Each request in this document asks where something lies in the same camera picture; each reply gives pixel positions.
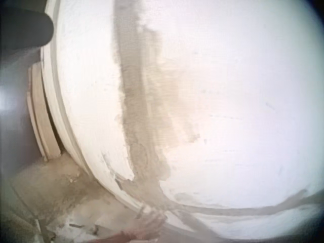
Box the grey door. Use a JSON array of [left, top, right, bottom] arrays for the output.
[[0, 47, 47, 178]]

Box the person's left hand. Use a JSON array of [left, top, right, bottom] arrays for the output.
[[128, 209, 167, 240]]

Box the dark rounded object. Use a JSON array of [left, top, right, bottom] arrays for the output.
[[0, 0, 55, 49]]

